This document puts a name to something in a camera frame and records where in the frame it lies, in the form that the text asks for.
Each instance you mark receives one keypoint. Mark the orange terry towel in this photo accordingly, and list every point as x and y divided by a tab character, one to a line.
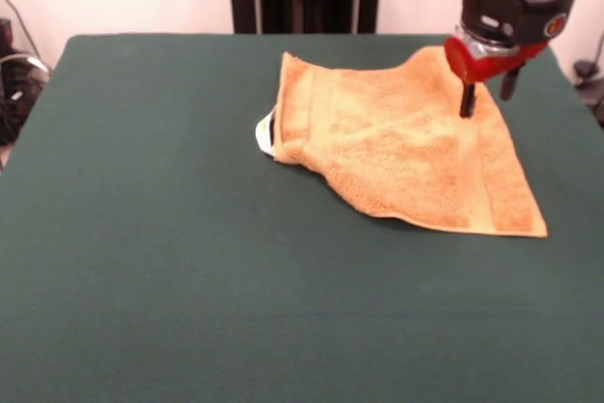
401	148

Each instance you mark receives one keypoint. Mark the small black adapter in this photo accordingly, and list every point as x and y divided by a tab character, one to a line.
584	70

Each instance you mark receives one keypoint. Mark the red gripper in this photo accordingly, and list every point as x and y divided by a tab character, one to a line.
476	65

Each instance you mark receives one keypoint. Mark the black device with red light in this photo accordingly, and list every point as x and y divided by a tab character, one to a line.
5	35

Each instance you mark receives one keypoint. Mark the dark green table cloth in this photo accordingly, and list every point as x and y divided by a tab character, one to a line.
189	233

